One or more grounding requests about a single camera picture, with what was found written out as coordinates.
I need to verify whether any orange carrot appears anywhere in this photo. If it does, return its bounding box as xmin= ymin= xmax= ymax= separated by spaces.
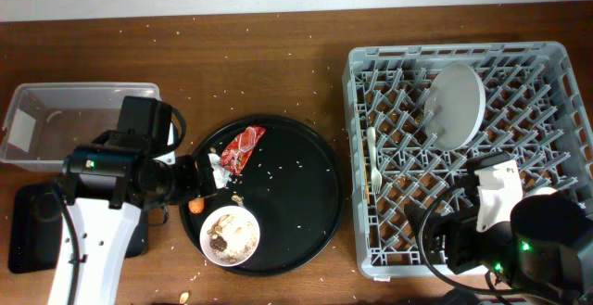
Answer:
xmin=188 ymin=198 xmax=205 ymax=214

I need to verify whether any white tissue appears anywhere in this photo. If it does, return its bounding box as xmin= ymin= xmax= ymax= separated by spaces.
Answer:
xmin=208 ymin=153 xmax=232 ymax=189

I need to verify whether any red snack wrapper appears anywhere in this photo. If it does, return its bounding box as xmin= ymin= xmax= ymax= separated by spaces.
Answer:
xmin=220 ymin=126 xmax=266 ymax=175

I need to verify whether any white cup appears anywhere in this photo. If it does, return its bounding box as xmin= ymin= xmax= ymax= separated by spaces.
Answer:
xmin=525 ymin=186 xmax=557 ymax=197

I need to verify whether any white bowl with food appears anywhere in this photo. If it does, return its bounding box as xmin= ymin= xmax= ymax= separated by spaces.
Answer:
xmin=199 ymin=206 xmax=260 ymax=267

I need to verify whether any grey plate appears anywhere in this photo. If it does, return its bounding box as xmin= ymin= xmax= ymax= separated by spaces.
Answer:
xmin=423 ymin=62 xmax=486 ymax=151

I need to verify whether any white plastic fork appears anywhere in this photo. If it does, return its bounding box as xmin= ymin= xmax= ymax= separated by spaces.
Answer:
xmin=367 ymin=126 xmax=382 ymax=195

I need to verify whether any wooden chopstick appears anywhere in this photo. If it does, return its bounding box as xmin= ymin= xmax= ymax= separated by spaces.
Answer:
xmin=360 ymin=139 xmax=370 ymax=205

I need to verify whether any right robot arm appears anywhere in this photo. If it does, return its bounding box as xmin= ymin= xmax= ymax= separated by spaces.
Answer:
xmin=404 ymin=152 xmax=592 ymax=304

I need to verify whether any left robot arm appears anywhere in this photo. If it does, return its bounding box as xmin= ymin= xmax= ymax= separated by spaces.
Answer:
xmin=48 ymin=96 xmax=217 ymax=304

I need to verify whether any grey dishwasher rack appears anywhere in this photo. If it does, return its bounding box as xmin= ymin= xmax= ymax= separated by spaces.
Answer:
xmin=342 ymin=42 xmax=592 ymax=281

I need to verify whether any round black tray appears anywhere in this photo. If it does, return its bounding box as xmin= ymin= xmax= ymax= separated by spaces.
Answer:
xmin=179 ymin=115 xmax=346 ymax=276

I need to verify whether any peanut on table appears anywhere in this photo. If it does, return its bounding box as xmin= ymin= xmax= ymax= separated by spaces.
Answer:
xmin=179 ymin=292 xmax=189 ymax=304

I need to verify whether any clear plastic bin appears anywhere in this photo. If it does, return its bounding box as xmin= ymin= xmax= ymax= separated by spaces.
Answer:
xmin=1 ymin=83 xmax=160 ymax=172

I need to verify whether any black rectangular tray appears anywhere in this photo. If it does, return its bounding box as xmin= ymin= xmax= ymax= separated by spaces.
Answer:
xmin=6 ymin=182 xmax=150 ymax=274

